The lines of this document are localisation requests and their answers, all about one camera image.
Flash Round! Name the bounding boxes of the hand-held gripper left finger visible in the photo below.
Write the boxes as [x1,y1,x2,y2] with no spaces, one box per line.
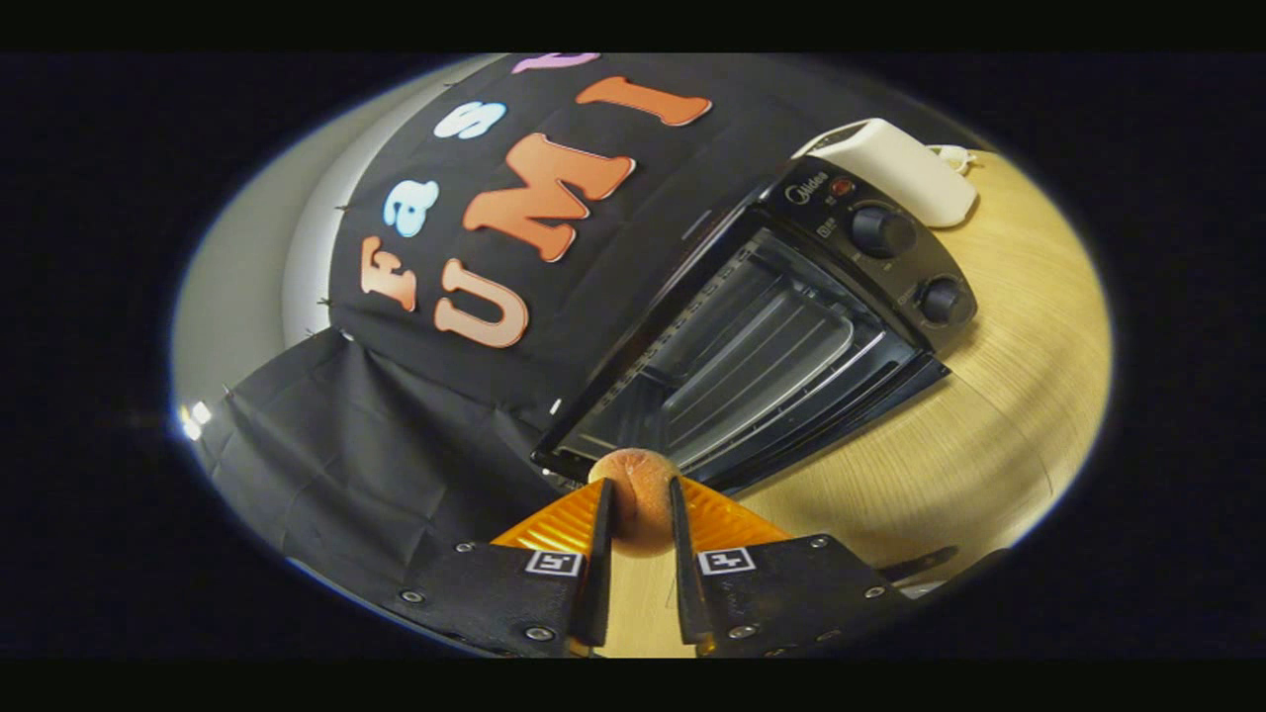
[381,478,616,660]

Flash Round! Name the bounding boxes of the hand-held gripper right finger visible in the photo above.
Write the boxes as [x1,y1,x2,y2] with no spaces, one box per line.
[668,475,916,660]

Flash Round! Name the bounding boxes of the round brown bread bun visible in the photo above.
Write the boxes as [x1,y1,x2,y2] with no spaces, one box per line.
[588,448,682,551]

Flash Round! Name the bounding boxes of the black toaster oven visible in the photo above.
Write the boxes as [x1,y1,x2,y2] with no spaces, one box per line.
[531,155,980,497]

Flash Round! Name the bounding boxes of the white bread toaster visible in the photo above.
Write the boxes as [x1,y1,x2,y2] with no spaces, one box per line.
[791,118,980,229]

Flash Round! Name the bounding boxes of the black backdrop cloth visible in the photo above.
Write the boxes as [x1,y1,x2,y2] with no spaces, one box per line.
[193,54,852,606]

